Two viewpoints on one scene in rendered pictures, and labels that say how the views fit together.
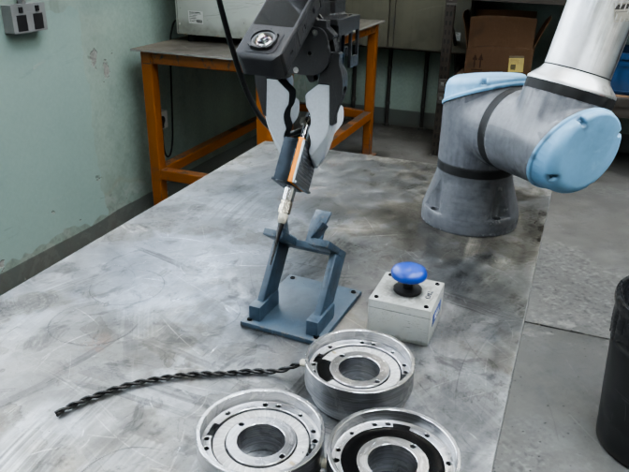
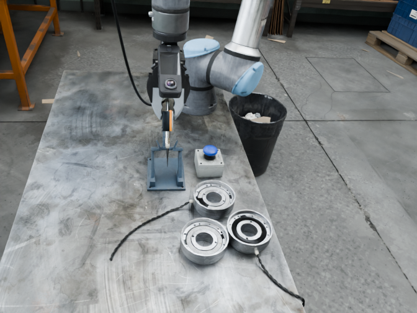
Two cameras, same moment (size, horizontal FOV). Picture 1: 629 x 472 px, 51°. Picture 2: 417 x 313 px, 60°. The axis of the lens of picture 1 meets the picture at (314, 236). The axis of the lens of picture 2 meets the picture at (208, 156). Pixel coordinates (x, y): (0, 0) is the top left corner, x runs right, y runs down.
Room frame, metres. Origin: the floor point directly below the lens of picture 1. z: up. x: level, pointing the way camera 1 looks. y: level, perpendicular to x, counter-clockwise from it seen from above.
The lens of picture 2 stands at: (0.01, 0.34, 1.47)
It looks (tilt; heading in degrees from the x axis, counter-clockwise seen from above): 38 degrees down; 325
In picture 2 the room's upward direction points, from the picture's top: 7 degrees clockwise
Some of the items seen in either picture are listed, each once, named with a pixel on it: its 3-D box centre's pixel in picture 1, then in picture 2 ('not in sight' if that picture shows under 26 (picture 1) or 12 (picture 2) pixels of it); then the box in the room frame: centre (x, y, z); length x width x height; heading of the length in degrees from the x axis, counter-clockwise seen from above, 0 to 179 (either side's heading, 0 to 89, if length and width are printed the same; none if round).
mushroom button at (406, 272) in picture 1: (407, 286); (210, 155); (0.65, -0.11, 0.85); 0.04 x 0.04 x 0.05
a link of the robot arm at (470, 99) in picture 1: (484, 116); (201, 61); (0.97, -0.25, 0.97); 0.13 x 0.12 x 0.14; 28
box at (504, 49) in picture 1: (503, 46); not in sight; (3.98, -1.08, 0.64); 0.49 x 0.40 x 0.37; 74
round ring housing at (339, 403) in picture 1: (358, 376); (213, 199); (0.52, -0.05, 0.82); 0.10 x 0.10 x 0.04
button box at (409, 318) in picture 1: (407, 303); (208, 161); (0.66, -0.11, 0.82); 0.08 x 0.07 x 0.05; 159
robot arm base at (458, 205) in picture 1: (472, 188); (197, 92); (0.98, -0.25, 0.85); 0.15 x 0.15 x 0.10
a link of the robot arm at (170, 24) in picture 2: not in sight; (169, 19); (0.69, 0.01, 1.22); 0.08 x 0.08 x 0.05
